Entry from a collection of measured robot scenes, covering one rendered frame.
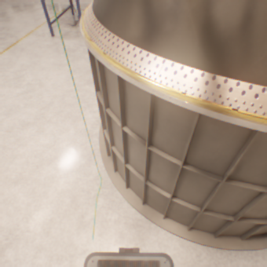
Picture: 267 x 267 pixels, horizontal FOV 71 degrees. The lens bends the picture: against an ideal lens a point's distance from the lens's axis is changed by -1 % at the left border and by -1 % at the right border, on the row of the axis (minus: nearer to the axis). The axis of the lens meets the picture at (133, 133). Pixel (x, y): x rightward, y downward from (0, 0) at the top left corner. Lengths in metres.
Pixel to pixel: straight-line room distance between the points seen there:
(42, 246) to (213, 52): 1.61
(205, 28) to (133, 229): 1.38
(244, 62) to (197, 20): 0.20
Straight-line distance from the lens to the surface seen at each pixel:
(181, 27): 0.73
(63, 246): 1.68
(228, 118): 0.66
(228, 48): 0.69
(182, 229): 1.63
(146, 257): 1.32
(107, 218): 1.66
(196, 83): 0.68
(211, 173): 0.97
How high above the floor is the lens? 1.56
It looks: 48 degrees down
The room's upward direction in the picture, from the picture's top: 1 degrees counter-clockwise
